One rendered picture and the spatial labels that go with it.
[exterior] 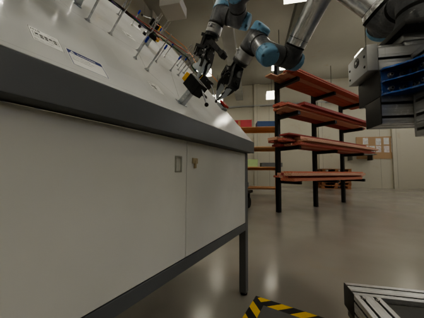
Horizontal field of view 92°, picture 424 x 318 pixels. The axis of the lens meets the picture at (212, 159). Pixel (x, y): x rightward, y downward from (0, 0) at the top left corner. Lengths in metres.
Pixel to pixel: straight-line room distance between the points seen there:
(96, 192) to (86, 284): 0.18
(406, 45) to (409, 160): 11.51
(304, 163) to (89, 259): 10.44
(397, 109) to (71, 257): 0.96
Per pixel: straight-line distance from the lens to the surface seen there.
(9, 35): 0.49
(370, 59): 0.92
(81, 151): 0.49
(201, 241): 0.83
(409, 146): 12.45
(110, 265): 0.56
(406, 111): 0.90
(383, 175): 11.87
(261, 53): 0.85
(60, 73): 0.45
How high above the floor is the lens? 0.69
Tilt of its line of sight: 4 degrees up
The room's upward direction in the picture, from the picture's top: straight up
